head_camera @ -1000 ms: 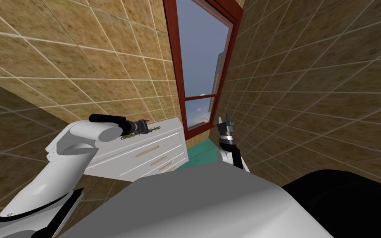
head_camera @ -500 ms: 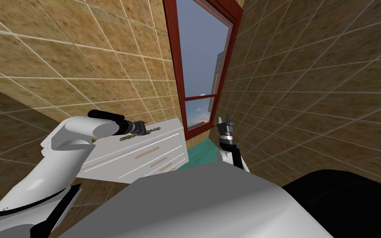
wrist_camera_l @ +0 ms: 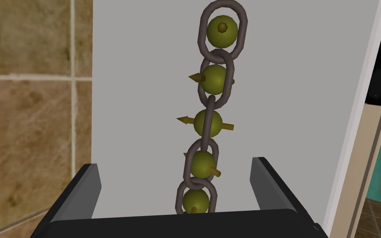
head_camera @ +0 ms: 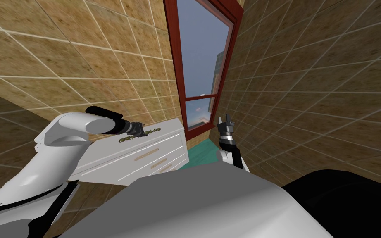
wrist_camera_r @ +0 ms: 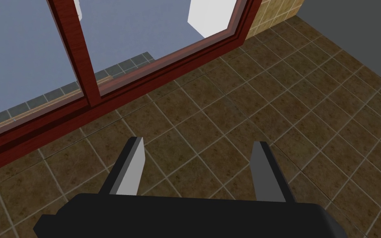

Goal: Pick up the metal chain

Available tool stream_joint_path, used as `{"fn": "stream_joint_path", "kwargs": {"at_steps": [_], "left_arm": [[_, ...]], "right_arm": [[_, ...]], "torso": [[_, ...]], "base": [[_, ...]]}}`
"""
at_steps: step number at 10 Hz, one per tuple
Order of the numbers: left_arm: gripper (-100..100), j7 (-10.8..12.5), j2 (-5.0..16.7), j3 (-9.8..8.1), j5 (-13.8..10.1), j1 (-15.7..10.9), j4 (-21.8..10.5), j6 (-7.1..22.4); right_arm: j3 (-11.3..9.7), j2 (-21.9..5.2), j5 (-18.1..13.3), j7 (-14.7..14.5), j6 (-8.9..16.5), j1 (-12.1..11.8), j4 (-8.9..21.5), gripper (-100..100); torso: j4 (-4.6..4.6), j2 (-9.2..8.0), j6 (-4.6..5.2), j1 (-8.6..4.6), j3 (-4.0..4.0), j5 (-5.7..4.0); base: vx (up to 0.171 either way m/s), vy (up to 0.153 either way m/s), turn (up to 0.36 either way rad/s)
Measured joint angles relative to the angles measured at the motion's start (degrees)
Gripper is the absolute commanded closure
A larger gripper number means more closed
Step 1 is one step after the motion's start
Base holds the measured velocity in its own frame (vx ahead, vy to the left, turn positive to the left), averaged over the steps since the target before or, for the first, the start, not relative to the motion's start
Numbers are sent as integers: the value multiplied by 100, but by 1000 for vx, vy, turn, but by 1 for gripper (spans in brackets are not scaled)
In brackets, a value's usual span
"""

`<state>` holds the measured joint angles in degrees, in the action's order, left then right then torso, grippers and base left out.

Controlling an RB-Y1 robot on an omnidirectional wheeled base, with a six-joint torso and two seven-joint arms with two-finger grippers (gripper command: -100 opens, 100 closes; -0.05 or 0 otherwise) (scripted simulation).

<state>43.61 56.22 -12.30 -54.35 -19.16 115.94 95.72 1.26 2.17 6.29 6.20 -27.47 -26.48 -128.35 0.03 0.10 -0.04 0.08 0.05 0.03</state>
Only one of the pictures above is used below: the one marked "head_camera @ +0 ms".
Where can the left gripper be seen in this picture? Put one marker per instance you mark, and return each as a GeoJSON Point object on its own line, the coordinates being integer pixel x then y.
{"type": "Point", "coordinates": [137, 129]}

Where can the teal floor mat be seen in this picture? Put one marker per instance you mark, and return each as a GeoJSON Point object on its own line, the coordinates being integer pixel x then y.
{"type": "Point", "coordinates": [200, 153]}

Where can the red framed window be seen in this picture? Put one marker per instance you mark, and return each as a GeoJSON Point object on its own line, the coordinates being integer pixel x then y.
{"type": "Point", "coordinates": [203, 66]}

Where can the white drawer front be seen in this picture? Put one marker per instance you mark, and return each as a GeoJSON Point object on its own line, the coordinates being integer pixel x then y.
{"type": "Point", "coordinates": [174, 158]}
{"type": "Point", "coordinates": [124, 162]}

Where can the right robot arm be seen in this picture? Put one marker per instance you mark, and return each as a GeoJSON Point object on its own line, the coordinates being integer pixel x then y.
{"type": "Point", "coordinates": [342, 205]}

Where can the white dresser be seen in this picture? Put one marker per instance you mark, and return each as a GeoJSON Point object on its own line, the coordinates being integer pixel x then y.
{"type": "Point", "coordinates": [111, 155]}

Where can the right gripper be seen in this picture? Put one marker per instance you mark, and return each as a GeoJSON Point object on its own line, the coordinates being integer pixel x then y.
{"type": "Point", "coordinates": [226, 128]}

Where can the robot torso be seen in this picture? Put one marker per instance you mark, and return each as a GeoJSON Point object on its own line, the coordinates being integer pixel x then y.
{"type": "Point", "coordinates": [203, 205]}

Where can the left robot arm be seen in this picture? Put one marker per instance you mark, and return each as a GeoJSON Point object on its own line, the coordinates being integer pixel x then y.
{"type": "Point", "coordinates": [68, 132]}

